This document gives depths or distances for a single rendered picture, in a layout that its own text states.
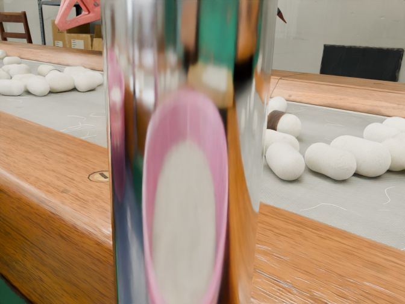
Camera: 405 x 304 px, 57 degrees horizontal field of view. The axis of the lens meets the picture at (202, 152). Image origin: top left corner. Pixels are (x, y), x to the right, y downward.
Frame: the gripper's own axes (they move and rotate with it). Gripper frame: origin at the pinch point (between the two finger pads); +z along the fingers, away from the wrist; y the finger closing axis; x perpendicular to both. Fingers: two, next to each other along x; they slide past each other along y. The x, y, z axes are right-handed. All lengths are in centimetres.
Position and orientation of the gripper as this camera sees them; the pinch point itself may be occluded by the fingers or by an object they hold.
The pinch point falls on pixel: (62, 23)
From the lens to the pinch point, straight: 64.2
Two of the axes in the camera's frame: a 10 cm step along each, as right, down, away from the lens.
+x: 3.7, 5.9, 7.2
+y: 7.7, 2.3, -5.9
